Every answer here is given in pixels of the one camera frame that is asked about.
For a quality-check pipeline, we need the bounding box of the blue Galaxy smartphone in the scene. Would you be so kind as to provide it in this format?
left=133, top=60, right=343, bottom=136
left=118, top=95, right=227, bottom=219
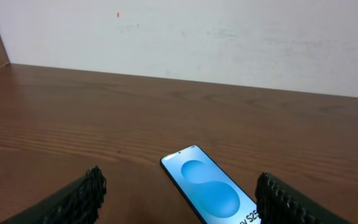
left=160, top=145, right=262, bottom=224

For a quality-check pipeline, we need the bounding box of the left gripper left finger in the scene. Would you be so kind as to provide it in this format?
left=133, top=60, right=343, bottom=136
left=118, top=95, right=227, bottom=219
left=1, top=166, right=107, bottom=224

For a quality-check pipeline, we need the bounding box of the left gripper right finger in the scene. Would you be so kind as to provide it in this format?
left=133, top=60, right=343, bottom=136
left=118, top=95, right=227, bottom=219
left=255, top=172, right=350, bottom=224

